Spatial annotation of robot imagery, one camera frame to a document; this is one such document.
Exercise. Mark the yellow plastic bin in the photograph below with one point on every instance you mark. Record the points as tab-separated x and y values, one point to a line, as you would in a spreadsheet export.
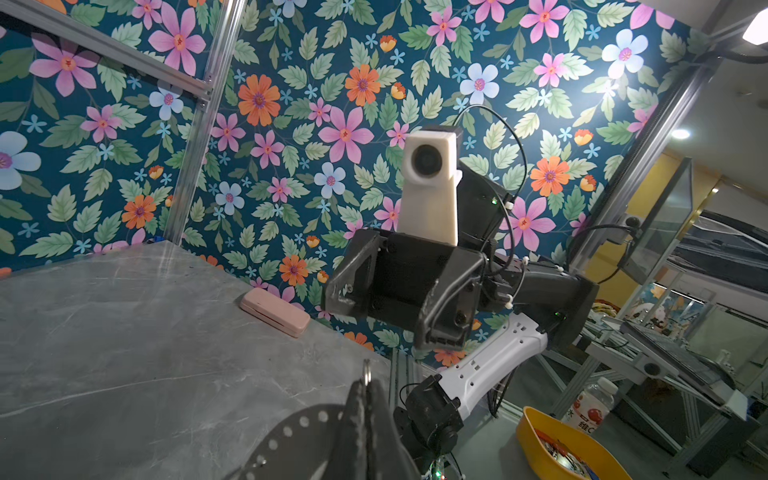
555	450

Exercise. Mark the plastic drink bottle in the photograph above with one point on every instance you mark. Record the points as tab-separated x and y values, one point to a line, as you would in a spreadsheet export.
590	408

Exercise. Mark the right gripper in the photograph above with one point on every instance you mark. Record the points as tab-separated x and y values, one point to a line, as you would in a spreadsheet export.
417	284

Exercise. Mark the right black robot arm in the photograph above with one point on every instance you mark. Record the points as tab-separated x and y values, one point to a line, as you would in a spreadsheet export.
547	309

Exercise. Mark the pink eraser case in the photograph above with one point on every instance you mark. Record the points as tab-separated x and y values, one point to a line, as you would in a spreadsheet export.
275	312

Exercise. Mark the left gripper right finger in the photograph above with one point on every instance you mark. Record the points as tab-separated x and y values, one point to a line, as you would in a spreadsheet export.
387	458

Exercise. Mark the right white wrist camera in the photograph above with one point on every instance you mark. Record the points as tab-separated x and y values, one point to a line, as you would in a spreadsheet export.
430	180

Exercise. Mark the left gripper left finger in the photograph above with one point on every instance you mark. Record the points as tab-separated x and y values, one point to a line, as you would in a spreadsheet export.
348	457

